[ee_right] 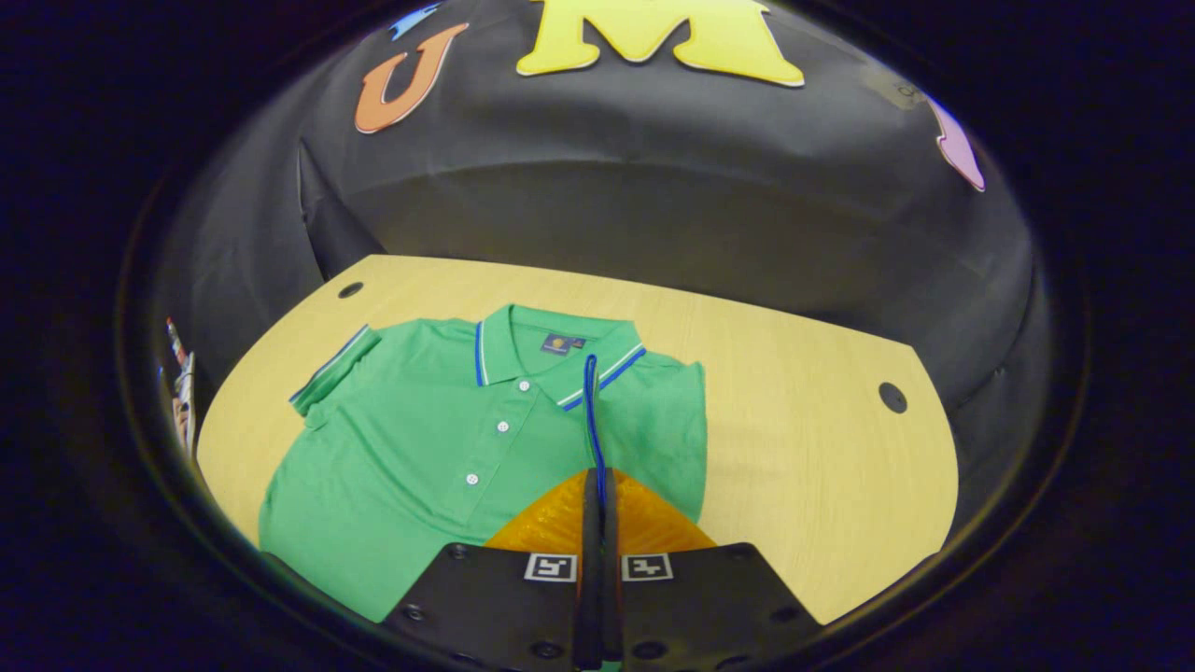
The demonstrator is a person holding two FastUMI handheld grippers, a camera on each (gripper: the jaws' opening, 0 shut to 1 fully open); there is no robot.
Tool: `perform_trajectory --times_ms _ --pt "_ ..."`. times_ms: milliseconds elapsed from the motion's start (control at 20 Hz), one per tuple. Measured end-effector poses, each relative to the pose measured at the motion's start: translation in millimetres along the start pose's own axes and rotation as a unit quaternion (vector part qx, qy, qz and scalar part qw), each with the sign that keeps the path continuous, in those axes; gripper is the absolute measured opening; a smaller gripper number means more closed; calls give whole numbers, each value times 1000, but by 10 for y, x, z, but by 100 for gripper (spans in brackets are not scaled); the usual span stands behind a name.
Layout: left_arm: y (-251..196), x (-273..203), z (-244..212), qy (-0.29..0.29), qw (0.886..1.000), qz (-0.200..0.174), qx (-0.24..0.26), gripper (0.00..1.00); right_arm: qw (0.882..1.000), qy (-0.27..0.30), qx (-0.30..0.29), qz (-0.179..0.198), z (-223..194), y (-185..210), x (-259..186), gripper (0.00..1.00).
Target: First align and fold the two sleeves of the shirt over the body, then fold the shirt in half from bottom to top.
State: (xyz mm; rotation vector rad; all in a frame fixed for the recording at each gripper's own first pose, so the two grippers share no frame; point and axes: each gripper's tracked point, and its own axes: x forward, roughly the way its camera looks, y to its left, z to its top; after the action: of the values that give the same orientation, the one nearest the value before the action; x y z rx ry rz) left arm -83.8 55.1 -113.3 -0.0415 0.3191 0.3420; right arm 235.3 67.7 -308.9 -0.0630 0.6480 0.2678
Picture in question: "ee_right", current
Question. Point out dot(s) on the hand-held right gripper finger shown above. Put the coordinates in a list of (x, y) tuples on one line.
[(590, 597), (611, 607)]

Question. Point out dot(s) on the green T-shirt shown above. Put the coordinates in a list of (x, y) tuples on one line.
[(420, 467)]

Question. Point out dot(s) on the black backdrop cloth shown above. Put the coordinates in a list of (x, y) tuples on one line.
[(653, 205)]

